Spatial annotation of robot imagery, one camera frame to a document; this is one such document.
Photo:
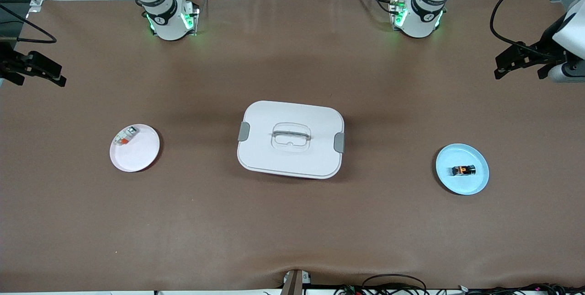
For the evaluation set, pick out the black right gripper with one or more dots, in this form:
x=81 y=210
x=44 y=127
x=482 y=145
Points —
x=10 y=63

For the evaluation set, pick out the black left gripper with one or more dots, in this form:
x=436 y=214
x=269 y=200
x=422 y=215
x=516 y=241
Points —
x=545 y=44

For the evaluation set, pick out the black and orange switch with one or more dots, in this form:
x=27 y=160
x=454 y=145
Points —
x=464 y=170

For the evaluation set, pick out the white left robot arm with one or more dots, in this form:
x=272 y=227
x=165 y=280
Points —
x=420 y=16

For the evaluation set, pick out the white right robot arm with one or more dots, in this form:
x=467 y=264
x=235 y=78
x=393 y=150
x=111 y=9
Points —
x=160 y=16

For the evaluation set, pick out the white lidded storage box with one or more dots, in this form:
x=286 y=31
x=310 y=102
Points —
x=292 y=160

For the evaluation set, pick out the small white orange connector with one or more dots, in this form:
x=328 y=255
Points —
x=125 y=136

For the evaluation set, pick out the pink round plate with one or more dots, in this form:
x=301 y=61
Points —
x=137 y=153

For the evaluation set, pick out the light blue round plate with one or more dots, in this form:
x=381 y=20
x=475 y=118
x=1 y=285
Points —
x=452 y=185

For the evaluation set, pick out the brown metal camera post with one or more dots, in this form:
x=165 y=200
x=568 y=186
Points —
x=295 y=283

